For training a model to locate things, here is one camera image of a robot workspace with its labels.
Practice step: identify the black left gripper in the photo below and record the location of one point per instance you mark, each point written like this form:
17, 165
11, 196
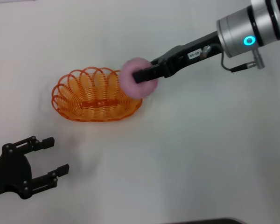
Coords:
11, 172

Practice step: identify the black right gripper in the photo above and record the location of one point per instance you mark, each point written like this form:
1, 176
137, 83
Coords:
184, 58

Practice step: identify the pink peach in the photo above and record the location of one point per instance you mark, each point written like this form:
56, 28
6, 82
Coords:
140, 91

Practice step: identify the orange woven plastic basket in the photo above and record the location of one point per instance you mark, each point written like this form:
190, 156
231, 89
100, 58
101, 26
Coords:
99, 103

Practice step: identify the dark robot torso edge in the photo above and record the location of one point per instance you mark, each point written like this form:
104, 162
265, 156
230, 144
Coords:
207, 221

